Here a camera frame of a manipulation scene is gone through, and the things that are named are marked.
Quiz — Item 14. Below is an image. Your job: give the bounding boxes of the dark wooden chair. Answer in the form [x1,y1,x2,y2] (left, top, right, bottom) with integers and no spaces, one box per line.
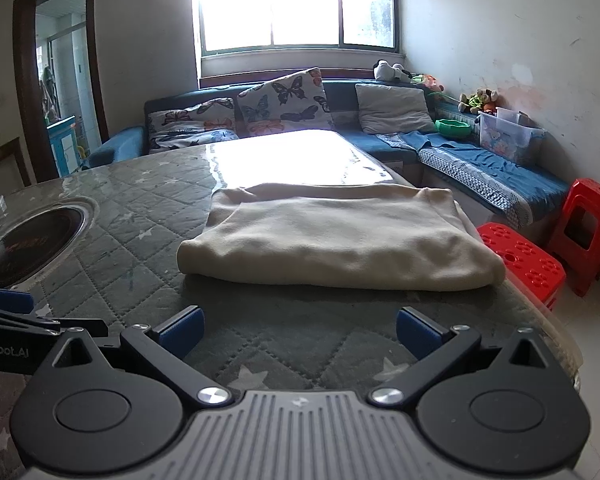
[0,137,31,191]

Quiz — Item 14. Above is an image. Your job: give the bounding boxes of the brown plush bear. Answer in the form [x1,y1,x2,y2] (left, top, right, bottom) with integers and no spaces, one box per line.
[475,88,499,113]

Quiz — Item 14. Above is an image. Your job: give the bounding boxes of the light blue cabinet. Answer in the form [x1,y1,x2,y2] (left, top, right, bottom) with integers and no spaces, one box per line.
[47,116,78,178]

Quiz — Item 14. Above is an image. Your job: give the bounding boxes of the panda plush toy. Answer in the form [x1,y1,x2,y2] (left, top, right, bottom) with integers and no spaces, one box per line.
[372,60,413,83]

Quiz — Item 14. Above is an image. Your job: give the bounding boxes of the tall red plastic stool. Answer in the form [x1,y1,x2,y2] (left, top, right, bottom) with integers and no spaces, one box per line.
[547,178,600,297]

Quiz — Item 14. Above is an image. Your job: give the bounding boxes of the plain grey pillow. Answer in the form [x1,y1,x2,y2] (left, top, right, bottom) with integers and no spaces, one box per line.
[355,82,436,135]

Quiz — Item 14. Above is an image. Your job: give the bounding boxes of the cream sweater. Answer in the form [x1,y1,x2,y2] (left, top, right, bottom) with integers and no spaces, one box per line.
[176,182,506,292]

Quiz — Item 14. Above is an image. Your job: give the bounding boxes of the window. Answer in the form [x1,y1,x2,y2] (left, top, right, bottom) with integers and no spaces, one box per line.
[190,0,401,56]

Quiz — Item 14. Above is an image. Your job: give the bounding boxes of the blue corner sofa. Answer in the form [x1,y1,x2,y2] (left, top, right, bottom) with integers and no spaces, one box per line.
[82,80,571,228]

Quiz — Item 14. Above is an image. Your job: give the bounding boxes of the green orange plush toy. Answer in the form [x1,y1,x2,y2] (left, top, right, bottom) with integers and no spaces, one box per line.
[411,74,443,93]

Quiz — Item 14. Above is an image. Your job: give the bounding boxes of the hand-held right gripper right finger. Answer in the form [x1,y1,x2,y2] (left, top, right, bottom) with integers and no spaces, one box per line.
[367,306,556,407]

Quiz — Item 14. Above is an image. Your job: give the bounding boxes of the blue sofa throw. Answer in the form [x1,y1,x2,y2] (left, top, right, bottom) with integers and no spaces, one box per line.
[375,130,571,228]

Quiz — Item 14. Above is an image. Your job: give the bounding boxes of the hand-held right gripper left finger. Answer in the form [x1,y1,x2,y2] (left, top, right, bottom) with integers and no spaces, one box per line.
[45,305,233,408]

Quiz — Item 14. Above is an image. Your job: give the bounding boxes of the red perforated plastic stool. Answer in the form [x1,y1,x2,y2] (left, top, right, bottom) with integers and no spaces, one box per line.
[476,222,567,311]

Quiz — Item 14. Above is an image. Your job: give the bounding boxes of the grey quilted star tablecloth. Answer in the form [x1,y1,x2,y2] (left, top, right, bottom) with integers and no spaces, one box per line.
[0,129,583,480]

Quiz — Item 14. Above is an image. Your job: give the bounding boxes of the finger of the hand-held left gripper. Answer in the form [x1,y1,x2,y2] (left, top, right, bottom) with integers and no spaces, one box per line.
[0,306,108,337]
[0,287,35,313]

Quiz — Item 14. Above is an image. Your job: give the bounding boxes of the hanging clothes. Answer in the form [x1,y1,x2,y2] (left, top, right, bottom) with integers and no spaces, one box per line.
[40,65,58,111]

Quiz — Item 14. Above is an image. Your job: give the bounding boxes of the round black induction cooktop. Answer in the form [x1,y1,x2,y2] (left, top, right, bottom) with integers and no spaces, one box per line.
[0,195,101,291]

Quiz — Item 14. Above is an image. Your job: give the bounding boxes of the clear plastic storage box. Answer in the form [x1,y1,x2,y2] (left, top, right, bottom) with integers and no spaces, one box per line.
[477,107,548,166]

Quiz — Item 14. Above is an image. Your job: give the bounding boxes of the dark wooden door frame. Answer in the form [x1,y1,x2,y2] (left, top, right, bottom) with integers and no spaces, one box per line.
[12,0,110,181]

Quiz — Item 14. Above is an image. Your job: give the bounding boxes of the green plastic bowl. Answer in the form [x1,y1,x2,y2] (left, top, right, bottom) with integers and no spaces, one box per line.
[435,119,472,139]

